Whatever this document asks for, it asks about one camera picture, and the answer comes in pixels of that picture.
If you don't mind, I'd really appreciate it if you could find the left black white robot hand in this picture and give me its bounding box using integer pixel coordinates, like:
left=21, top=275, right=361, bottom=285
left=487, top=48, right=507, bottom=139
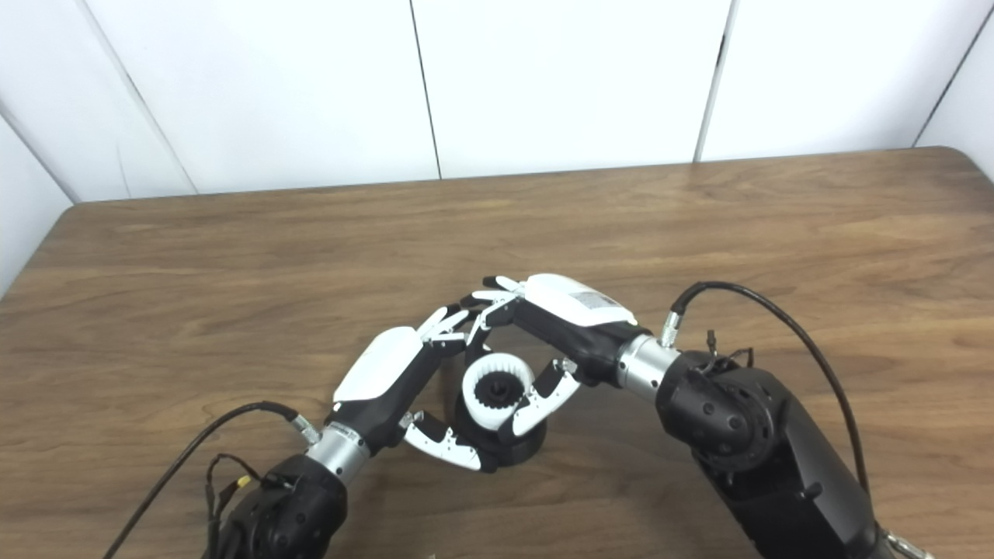
left=332, top=305, right=498, bottom=473

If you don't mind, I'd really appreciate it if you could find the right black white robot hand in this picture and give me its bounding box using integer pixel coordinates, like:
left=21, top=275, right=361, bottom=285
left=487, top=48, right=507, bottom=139
left=458, top=273, right=641, bottom=445

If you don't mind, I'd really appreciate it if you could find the round black plastic part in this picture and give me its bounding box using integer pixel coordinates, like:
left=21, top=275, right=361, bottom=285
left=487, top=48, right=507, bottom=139
left=454, top=373, right=548, bottom=470

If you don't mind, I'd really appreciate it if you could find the white toothed plastic ring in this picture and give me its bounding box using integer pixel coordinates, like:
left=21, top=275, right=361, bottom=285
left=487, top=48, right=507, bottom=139
left=462, top=353, right=537, bottom=432

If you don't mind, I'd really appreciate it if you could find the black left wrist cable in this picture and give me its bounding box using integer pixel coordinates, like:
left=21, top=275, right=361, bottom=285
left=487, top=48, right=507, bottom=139
left=101, top=401, right=321, bottom=559

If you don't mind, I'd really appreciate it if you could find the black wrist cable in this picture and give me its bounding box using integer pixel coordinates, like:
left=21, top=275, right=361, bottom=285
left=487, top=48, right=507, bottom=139
left=101, top=401, right=321, bottom=559
left=660, top=281, right=937, bottom=559

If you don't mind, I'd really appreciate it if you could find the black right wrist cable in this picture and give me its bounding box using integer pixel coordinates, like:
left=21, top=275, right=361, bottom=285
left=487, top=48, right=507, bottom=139
left=660, top=281, right=937, bottom=559

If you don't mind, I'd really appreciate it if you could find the thin black wire loop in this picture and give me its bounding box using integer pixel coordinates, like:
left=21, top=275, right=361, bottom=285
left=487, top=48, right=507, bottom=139
left=703, top=330, right=754, bottom=370

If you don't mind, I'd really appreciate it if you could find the thin wire with yellow tag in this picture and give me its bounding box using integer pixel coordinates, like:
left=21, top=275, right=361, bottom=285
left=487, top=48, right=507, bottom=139
left=203, top=454, right=273, bottom=544

